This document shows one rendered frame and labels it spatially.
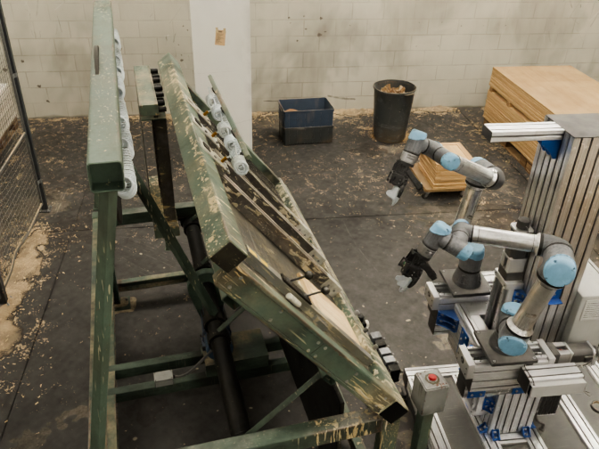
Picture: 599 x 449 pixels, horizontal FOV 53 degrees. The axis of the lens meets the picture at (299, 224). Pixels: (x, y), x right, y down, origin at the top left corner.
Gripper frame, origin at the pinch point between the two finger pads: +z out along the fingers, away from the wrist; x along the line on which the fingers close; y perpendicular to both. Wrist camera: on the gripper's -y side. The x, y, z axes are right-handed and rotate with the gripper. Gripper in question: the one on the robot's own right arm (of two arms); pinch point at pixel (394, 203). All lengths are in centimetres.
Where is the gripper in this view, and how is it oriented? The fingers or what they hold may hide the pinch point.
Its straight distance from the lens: 285.3
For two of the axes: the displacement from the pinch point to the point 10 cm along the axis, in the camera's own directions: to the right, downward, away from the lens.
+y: -9.4, -3.4, -0.8
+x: 0.1, 2.3, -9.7
